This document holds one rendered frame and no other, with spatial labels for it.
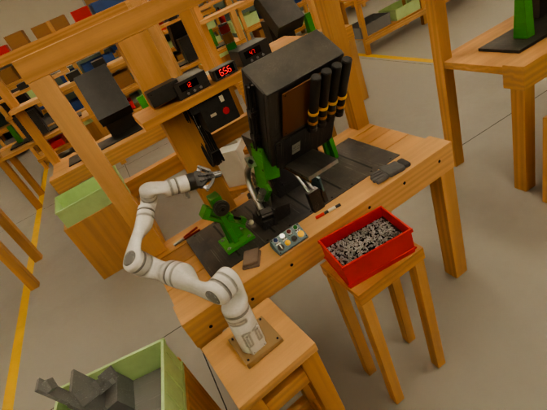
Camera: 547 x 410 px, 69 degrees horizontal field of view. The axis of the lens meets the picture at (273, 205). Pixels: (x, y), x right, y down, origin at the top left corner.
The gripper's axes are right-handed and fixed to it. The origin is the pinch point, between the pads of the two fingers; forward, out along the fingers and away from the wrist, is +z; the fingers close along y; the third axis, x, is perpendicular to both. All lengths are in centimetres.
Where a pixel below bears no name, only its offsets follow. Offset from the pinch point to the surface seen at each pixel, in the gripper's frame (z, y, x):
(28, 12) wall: -85, 785, 623
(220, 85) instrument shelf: 13.5, 35.3, -13.7
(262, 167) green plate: 18.2, -5.9, -7.0
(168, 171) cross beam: -15.1, 21.5, 28.7
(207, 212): -9.9, -14.7, 3.8
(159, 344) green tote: -46, -59, -1
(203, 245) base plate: -12.2, -20.7, 31.8
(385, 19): 421, 281, 250
